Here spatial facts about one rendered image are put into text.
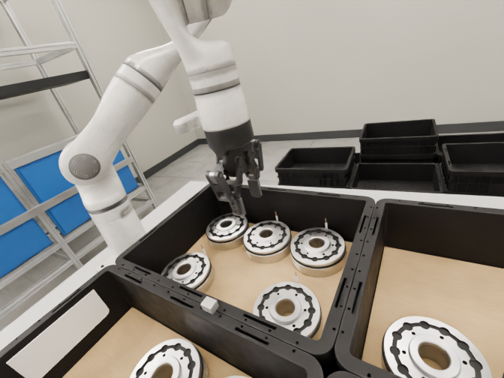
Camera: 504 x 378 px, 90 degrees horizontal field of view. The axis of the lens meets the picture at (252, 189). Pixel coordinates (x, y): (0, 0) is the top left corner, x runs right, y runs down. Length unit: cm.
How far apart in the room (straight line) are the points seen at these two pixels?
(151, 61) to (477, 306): 70
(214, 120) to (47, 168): 196
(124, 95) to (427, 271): 65
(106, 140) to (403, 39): 292
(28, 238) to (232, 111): 203
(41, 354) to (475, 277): 66
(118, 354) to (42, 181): 184
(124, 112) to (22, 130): 257
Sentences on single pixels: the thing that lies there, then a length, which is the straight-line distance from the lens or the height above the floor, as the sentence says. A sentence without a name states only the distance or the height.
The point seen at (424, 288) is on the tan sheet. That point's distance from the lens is 50.
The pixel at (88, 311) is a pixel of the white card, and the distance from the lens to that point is 54.
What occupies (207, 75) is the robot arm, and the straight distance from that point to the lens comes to 36.
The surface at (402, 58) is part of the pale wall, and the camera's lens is 319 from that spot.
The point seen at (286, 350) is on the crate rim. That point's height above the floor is 93.
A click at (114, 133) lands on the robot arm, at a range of 62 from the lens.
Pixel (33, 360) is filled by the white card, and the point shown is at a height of 89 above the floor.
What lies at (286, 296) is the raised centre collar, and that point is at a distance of 43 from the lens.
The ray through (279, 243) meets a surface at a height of 86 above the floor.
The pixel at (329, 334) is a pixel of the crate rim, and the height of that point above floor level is 93.
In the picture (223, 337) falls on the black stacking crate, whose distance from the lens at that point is 37.
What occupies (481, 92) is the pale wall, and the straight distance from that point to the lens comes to 334.
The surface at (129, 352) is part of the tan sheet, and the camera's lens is 52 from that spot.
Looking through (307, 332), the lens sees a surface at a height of 86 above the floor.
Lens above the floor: 121
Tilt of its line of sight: 28 degrees down
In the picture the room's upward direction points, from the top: 14 degrees counter-clockwise
